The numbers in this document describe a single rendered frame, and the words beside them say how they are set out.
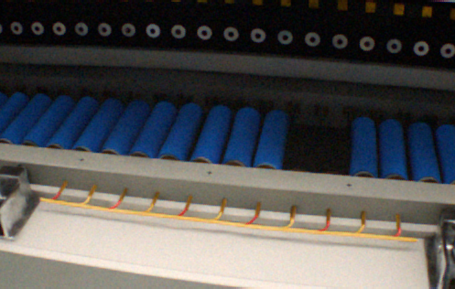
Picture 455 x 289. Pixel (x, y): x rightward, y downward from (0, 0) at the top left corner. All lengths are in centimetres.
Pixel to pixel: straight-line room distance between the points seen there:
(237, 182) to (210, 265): 5
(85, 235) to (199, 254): 7
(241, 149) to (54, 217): 13
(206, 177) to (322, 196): 7
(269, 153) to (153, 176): 7
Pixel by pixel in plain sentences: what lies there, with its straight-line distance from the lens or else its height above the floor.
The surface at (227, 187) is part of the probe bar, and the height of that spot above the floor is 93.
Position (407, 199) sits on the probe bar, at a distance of 34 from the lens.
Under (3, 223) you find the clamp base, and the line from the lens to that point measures 35.
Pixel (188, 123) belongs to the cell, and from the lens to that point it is 40.
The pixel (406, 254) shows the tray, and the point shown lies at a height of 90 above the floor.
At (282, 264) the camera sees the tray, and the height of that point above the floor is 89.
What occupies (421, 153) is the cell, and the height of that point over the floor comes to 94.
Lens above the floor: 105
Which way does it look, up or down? 16 degrees down
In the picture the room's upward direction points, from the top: 2 degrees clockwise
